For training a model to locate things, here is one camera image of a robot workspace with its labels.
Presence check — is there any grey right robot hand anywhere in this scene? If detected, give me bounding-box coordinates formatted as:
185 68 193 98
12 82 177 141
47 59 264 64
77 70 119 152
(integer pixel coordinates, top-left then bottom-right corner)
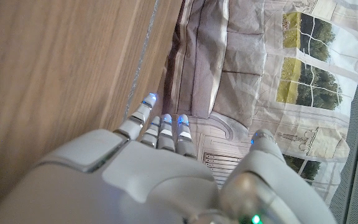
0 92 338 224

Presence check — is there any grey tape outline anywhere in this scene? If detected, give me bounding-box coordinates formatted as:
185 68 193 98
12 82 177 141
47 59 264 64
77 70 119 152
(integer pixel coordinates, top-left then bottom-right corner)
122 0 161 122

